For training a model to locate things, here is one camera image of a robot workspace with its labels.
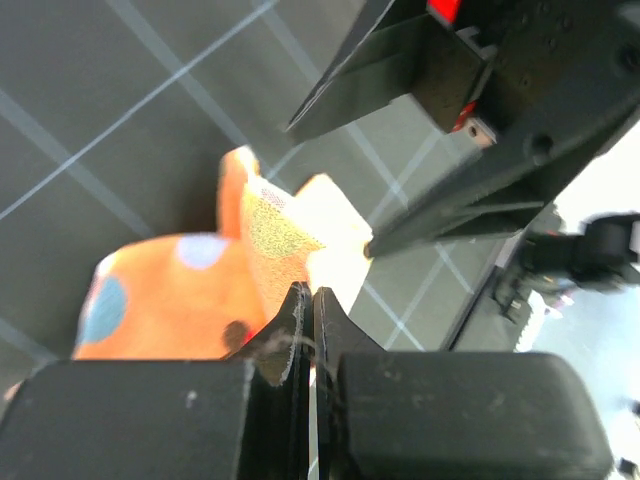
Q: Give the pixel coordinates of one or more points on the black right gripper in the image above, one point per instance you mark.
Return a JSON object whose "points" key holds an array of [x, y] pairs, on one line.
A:
{"points": [[557, 81]]}

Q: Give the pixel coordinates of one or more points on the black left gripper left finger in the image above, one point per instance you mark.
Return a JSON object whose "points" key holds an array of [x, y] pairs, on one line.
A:
{"points": [[245, 417]]}

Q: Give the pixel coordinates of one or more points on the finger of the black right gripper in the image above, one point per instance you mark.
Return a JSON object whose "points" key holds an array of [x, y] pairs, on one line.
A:
{"points": [[471, 201], [397, 48]]}

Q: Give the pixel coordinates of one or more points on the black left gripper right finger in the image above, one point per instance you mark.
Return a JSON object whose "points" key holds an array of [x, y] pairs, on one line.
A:
{"points": [[448, 415]]}

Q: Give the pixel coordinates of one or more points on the orange towel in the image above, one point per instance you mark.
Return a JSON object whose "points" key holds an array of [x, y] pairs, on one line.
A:
{"points": [[205, 295]]}

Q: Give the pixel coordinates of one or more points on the red plastic bin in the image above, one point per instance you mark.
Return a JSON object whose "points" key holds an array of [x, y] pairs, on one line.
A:
{"points": [[446, 10]]}

